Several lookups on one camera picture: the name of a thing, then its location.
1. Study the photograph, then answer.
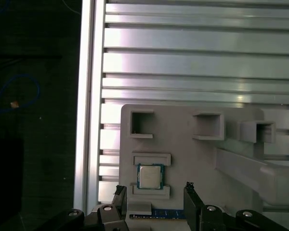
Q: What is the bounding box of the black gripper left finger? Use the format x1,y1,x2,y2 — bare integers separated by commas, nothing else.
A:
36,184,129,231

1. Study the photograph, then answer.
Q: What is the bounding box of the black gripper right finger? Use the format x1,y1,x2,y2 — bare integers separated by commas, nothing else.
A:
184,181,281,231

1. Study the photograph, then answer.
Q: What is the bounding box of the silver CPU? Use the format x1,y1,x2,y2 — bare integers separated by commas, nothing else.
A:
137,164,165,191

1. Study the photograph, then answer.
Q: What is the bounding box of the blue RAM stick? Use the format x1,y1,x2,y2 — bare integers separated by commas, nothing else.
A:
131,209,185,220

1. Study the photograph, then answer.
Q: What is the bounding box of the grey parts rack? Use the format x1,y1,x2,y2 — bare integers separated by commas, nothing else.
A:
119,103,289,231

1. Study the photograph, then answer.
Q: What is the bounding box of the thin blue cable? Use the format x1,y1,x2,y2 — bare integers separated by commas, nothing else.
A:
0,74,41,116

